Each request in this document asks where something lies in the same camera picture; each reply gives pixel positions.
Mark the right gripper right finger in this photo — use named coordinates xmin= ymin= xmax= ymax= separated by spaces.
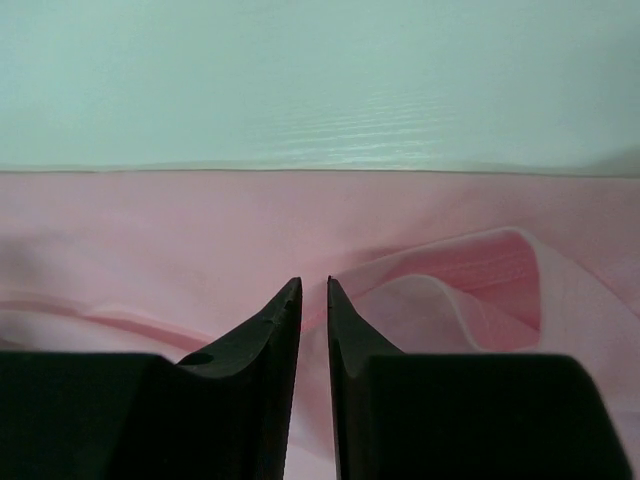
xmin=327 ymin=277 xmax=408 ymax=479

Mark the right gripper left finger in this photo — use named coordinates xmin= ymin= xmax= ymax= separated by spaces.
xmin=178 ymin=278 xmax=303 ymax=479

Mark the pink polo shirt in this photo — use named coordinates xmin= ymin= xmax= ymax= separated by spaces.
xmin=1 ymin=172 xmax=639 ymax=479

